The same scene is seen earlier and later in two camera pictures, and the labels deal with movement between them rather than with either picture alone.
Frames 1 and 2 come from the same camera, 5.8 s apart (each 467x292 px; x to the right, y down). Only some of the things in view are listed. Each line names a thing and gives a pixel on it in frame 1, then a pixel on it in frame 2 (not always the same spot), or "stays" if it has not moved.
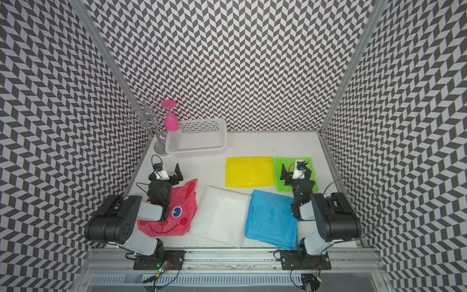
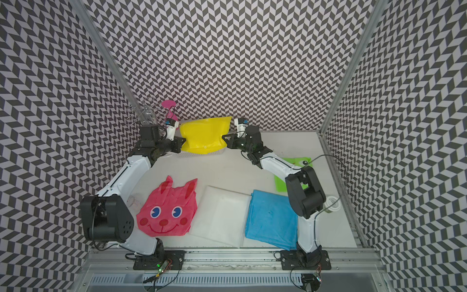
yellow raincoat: [250, 172] → [205, 136]
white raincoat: [221, 215] stays
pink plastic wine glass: [171, 120] stays
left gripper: [179, 177] → [179, 142]
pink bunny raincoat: [183, 207] stays
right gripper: [288, 176] → [231, 143]
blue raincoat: [270, 219] stays
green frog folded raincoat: [289, 163] stays
